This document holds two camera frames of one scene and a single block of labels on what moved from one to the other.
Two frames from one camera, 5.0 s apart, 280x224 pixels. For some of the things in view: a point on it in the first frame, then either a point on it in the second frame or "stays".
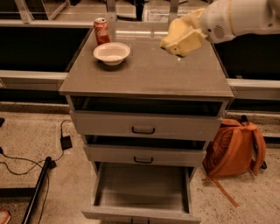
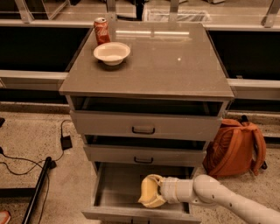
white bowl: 112,53 stays
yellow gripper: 216,22 → 168,190
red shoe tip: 5,216 stays
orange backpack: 238,150 stays
